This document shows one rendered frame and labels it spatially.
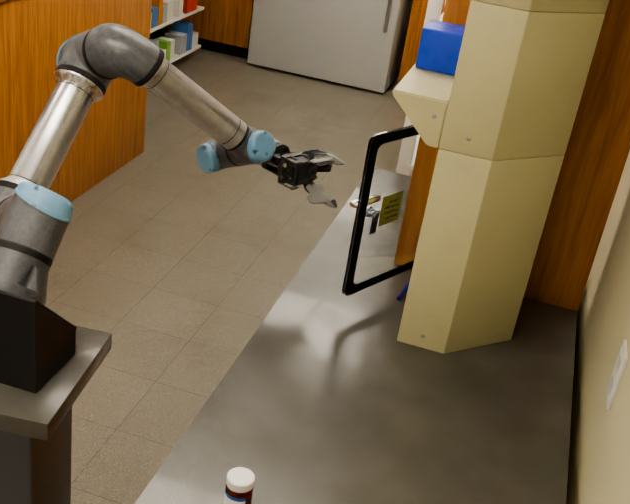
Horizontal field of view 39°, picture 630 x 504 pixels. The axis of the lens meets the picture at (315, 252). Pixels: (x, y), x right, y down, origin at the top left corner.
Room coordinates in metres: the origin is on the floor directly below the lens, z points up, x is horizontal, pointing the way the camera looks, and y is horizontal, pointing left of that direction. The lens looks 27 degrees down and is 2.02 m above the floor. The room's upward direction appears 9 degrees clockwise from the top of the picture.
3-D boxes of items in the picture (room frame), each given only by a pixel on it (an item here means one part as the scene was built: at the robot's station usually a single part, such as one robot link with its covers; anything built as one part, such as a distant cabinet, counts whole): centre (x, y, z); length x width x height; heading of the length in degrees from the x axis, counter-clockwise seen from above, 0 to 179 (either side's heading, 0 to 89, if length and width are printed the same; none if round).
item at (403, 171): (1.90, -0.18, 1.19); 0.30 x 0.01 x 0.40; 140
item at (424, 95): (1.88, -0.19, 1.46); 0.32 x 0.11 x 0.10; 167
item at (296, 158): (2.01, 0.09, 1.20); 0.12 x 0.09 x 0.08; 50
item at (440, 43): (1.96, -0.21, 1.56); 0.10 x 0.10 x 0.09; 77
